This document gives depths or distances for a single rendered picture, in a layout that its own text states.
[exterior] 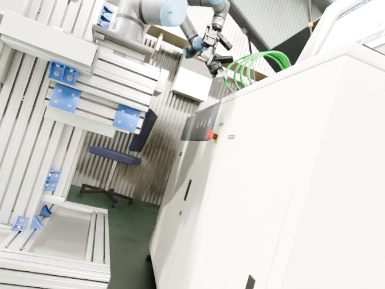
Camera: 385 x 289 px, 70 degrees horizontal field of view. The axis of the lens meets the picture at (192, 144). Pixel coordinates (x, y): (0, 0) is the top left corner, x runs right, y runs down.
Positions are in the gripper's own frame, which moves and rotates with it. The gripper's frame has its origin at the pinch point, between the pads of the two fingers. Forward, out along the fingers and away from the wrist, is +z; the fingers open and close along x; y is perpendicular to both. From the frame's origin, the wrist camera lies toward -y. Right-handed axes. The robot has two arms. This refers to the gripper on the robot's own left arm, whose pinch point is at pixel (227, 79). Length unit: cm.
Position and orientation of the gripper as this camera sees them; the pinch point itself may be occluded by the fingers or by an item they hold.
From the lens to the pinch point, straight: 173.9
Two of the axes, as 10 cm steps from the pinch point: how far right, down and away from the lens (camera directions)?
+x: -2.9, -3.7, -8.8
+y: -8.9, 4.4, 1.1
